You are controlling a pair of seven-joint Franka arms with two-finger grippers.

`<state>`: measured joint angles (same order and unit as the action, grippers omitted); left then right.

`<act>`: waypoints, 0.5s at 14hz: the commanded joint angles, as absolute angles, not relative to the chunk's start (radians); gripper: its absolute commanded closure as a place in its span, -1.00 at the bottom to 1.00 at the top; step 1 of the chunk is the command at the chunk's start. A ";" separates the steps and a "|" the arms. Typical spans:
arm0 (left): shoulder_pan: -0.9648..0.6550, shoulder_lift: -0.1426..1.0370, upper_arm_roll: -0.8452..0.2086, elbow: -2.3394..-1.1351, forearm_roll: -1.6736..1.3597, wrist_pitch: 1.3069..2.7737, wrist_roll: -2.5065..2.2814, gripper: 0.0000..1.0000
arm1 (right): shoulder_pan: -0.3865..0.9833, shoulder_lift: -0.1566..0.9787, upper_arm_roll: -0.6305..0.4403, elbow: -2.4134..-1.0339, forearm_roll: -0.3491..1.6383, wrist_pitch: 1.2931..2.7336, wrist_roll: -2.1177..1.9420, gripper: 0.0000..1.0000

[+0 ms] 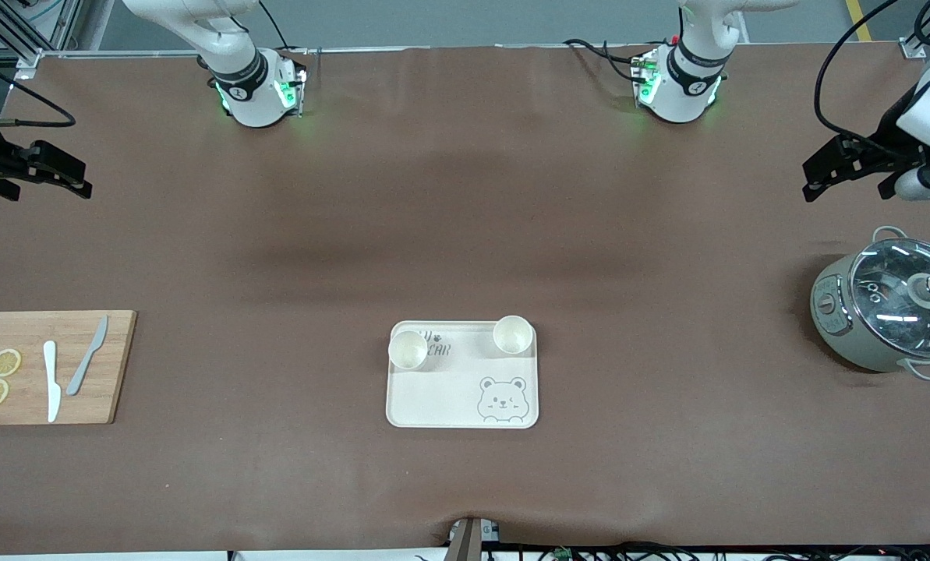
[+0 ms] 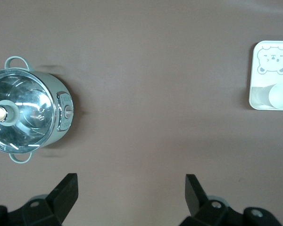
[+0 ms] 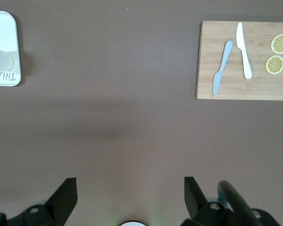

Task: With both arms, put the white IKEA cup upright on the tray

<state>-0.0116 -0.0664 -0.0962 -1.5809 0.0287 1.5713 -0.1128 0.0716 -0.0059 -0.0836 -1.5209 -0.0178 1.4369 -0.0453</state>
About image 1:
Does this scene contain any white IKEA cup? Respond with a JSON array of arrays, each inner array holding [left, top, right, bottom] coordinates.
[[493, 315, 534, 357], [388, 330, 430, 372]]

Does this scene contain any cream bear print tray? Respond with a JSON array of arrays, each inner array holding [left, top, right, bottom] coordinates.
[[386, 320, 539, 429]]

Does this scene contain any glass pot lid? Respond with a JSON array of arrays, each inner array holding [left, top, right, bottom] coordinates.
[[849, 238, 930, 359]]

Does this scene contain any wooden cutting board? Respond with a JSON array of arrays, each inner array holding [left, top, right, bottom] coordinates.
[[0, 310, 137, 426]]

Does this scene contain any grey plastic knife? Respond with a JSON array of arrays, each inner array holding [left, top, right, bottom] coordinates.
[[65, 315, 109, 397]]

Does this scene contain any white plastic knife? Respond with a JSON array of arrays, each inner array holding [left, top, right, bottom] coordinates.
[[42, 340, 62, 423]]

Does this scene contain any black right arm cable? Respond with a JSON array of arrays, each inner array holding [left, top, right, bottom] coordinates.
[[0, 51, 76, 127]]

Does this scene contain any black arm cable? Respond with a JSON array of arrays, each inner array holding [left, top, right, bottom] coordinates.
[[815, 0, 902, 149], [0, 51, 76, 127]]

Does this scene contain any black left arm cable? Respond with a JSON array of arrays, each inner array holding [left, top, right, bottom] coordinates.
[[815, 0, 902, 149]]

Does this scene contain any black right base cable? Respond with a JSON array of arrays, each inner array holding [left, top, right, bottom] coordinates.
[[258, 0, 292, 51]]

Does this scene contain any black base cable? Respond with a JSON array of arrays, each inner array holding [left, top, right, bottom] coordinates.
[[258, 0, 292, 51], [564, 37, 645, 83]]

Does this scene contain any black left base cable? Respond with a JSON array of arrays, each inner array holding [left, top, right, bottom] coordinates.
[[564, 37, 645, 83]]

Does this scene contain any table edge mount post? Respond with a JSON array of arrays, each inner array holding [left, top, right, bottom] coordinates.
[[444, 517, 500, 561]]

